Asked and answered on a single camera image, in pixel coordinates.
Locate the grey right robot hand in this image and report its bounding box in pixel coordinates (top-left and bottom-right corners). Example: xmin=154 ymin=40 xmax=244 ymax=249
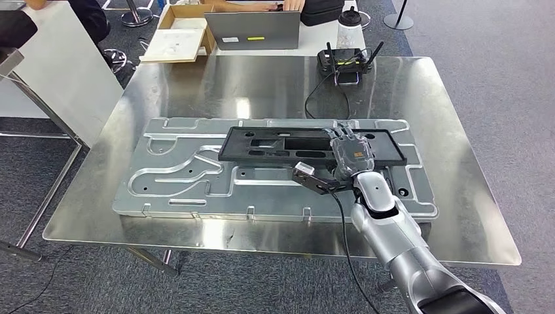
xmin=323 ymin=122 xmax=376 ymax=181

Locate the black plastic bracket part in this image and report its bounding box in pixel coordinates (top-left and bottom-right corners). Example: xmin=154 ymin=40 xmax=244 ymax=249
xmin=218 ymin=126 xmax=408 ymax=171

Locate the steel workbench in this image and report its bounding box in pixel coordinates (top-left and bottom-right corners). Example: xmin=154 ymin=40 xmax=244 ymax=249
xmin=0 ymin=47 xmax=90 ymax=263
xmin=42 ymin=54 xmax=522 ymax=278

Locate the black router with antennas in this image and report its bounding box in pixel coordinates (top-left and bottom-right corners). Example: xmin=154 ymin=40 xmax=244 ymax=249
xmin=316 ymin=41 xmax=385 ymax=86

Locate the white desk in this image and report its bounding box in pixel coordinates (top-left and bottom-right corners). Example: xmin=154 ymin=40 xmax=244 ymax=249
xmin=143 ymin=0 xmax=369 ymax=58

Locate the clear bottle black cap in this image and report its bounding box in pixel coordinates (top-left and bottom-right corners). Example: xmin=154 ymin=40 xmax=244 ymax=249
xmin=336 ymin=6 xmax=366 ymax=50

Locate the stanchion with round base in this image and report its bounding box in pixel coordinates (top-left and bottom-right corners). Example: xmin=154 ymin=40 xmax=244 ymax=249
xmin=384 ymin=0 xmax=415 ymax=31

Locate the black bag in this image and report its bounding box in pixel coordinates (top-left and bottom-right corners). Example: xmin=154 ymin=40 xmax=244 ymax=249
xmin=299 ymin=0 xmax=346 ymax=27

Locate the grey laptop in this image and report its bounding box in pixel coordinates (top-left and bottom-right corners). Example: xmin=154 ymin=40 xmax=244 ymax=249
xmin=204 ymin=10 xmax=301 ymax=52

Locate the stamped metal plate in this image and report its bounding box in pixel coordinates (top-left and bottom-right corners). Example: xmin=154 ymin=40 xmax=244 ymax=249
xmin=113 ymin=116 xmax=439 ymax=224

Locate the cardboard box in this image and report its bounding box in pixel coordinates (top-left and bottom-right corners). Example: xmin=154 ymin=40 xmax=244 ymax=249
xmin=139 ymin=3 xmax=218 ymax=65

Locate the chrome chair base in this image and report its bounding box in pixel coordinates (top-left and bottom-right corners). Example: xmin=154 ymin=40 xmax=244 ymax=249
xmin=103 ymin=48 xmax=130 ymax=74
xmin=120 ymin=0 xmax=154 ymax=27

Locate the white panel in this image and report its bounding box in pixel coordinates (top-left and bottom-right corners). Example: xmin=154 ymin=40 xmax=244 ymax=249
xmin=0 ymin=0 xmax=125 ymax=148

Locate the person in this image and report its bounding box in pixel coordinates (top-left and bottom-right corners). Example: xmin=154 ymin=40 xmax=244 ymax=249
xmin=0 ymin=0 xmax=110 ymax=49

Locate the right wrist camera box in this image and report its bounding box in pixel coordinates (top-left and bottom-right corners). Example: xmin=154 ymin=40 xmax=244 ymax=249
xmin=291 ymin=161 xmax=357 ymax=196

